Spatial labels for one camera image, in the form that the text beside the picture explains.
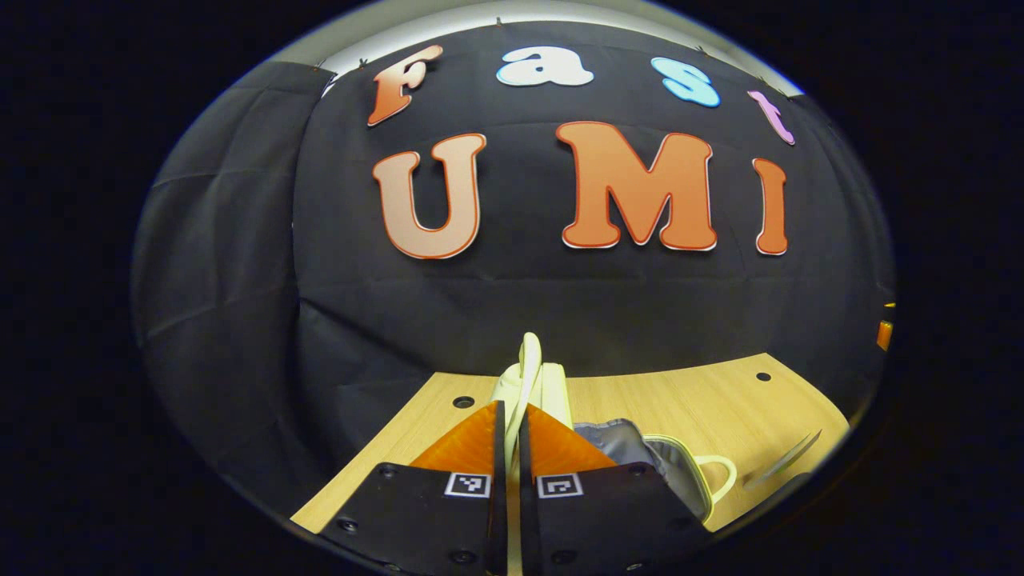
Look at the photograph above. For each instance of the pale yellow suitcase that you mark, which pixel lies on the pale yellow suitcase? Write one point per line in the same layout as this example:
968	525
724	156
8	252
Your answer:
552	392

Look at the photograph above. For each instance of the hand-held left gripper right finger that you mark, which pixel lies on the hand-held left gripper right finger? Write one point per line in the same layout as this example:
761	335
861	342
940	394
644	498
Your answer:
600	520

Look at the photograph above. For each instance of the green white skin care tube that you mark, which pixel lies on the green white skin care tube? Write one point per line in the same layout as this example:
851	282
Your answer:
780	462

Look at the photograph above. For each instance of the black backdrop cloth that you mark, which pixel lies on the black backdrop cloth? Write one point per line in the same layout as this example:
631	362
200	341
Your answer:
240	280

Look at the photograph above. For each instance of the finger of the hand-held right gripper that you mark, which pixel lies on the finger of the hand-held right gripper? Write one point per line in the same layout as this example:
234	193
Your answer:
884	334

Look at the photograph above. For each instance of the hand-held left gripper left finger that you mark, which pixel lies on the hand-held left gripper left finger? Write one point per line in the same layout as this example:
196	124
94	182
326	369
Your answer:
432	520

